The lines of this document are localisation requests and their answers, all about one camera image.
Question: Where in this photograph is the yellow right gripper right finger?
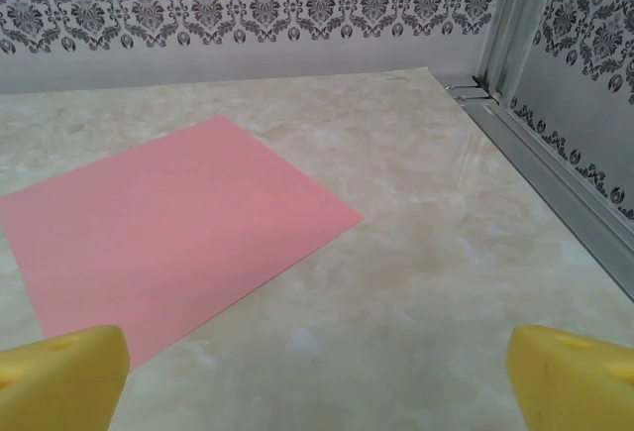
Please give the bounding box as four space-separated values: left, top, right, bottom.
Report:
505 324 634 431

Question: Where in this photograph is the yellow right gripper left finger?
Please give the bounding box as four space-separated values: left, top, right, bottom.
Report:
0 324 132 431

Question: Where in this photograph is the pink cloth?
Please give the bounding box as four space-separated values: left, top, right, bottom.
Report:
0 114 366 371

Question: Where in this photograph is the aluminium extrusion rail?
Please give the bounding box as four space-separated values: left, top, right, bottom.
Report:
460 97 634 274

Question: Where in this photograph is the small aluminium corner bracket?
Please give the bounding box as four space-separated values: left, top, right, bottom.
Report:
444 81 502 104

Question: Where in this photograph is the aluminium frame post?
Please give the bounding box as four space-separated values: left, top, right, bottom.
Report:
476 0 567 101

